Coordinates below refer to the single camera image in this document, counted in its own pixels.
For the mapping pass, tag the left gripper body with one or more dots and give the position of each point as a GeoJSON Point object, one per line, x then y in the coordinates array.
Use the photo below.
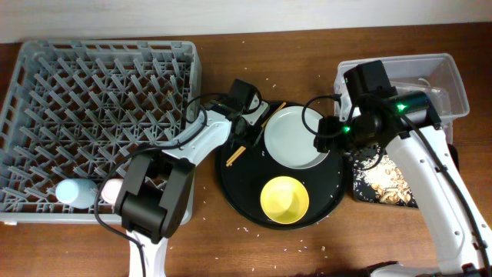
{"type": "Point", "coordinates": [249, 133]}

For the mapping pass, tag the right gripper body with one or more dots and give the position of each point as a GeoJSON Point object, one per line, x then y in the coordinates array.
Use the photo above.
{"type": "Point", "coordinates": [338, 135]}

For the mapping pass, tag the grey round plate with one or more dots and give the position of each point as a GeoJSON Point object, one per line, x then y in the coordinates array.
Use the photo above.
{"type": "Point", "coordinates": [289, 143]}

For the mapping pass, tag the yellow bowl with shells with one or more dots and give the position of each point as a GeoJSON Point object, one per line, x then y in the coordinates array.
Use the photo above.
{"type": "Point", "coordinates": [284, 200]}

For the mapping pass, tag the pink cup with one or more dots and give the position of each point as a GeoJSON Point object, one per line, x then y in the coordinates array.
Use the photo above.
{"type": "Point", "coordinates": [110, 191]}

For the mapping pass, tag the light blue cup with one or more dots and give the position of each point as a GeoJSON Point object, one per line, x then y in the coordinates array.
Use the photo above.
{"type": "Point", "coordinates": [78, 193]}

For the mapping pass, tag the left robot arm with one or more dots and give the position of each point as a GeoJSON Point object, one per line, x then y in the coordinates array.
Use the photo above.
{"type": "Point", "coordinates": [155, 192]}

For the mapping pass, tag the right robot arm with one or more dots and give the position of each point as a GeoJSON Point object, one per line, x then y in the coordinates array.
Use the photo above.
{"type": "Point", "coordinates": [408, 128]}

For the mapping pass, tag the grey dishwasher rack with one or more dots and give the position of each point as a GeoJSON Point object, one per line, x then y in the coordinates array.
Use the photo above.
{"type": "Point", "coordinates": [75, 109]}

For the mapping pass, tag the round black tray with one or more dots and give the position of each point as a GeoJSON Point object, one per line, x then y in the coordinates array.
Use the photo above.
{"type": "Point", "coordinates": [243, 181]}

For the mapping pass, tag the black rectangular tray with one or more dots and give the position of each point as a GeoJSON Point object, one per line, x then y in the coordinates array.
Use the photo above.
{"type": "Point", "coordinates": [384, 184]}

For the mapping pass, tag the rice and nut shells pile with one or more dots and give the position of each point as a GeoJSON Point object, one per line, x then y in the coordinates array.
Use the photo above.
{"type": "Point", "coordinates": [384, 182]}

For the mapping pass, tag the clear plastic bin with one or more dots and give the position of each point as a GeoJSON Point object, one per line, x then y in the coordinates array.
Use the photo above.
{"type": "Point", "coordinates": [438, 77]}

